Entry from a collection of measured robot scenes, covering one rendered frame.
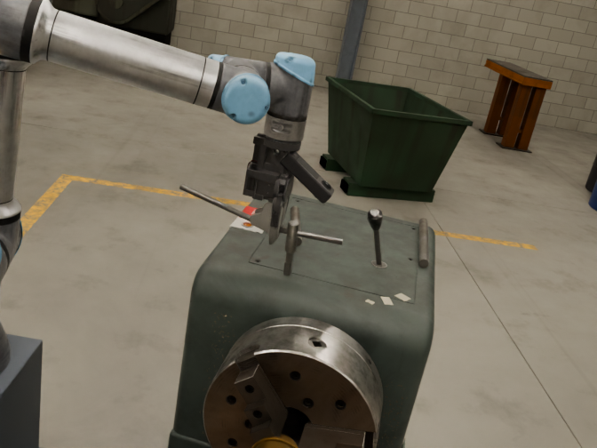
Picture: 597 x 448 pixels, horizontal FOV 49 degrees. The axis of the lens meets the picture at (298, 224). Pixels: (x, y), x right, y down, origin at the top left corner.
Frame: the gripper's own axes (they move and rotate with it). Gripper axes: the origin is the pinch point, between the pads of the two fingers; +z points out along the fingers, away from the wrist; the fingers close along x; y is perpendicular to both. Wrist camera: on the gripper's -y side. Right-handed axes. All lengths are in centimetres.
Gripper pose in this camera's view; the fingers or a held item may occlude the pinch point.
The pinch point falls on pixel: (275, 238)
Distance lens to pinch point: 128.4
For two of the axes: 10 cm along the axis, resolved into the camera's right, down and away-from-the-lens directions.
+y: -9.6, -2.4, 1.2
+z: -1.8, 9.1, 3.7
